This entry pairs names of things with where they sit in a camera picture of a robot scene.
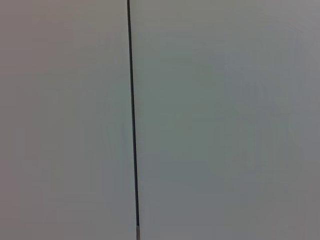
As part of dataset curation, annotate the thin black vertical wall cable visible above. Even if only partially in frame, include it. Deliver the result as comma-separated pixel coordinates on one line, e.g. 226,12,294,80
126,0,141,240

